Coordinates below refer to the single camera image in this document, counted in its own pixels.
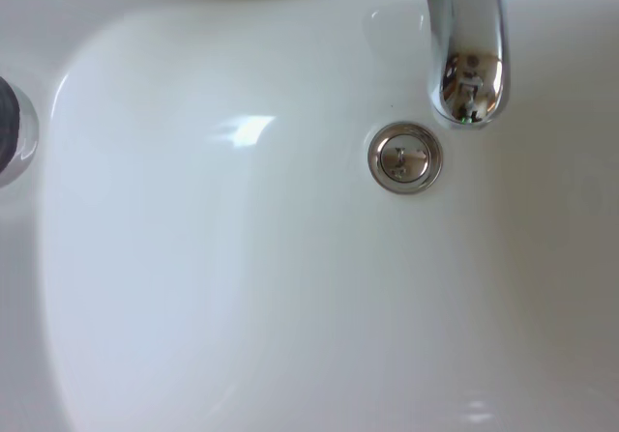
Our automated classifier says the chrome sink drain stopper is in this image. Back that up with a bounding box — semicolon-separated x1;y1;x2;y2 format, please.
367;121;445;195

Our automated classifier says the white ceramic sink basin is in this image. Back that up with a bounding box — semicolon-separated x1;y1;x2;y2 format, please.
0;0;619;432

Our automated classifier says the chrome faucet spout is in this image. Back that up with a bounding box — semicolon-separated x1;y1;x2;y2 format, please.
333;0;513;130

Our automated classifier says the chrome faucet knob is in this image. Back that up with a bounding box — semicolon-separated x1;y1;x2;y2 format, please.
0;75;41;189

